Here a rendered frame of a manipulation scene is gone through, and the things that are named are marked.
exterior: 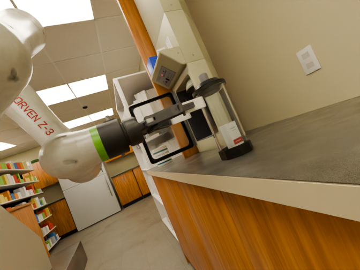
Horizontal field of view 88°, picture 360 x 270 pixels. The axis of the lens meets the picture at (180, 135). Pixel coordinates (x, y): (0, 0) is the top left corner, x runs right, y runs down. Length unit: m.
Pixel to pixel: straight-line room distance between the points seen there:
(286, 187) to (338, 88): 0.80
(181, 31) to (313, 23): 0.59
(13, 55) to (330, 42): 1.01
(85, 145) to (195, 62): 0.74
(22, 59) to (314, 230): 0.50
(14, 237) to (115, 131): 0.26
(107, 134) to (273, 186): 0.36
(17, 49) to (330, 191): 0.45
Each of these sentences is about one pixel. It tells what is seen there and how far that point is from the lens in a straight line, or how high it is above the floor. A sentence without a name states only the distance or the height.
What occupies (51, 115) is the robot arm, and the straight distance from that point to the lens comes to 0.69.
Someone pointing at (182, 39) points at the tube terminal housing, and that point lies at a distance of 1.10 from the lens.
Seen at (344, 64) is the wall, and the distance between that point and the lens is 1.02.
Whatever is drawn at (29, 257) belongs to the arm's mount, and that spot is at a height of 0.98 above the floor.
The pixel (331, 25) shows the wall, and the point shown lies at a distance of 1.03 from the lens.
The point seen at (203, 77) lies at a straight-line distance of 0.60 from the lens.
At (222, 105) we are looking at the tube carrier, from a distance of 0.55.
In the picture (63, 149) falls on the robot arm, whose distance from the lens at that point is 0.47.
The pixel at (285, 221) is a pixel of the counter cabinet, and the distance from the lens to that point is 0.39.
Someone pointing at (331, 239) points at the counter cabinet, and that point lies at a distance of 0.35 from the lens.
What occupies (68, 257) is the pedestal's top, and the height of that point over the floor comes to 0.94.
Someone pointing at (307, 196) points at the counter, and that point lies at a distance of 0.27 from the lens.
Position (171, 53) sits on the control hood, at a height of 1.48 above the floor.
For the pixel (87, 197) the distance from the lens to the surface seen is 5.83.
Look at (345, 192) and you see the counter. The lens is 0.24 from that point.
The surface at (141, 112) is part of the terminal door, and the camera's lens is 1.23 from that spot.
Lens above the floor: 1.03
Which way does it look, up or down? 3 degrees up
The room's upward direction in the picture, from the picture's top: 23 degrees counter-clockwise
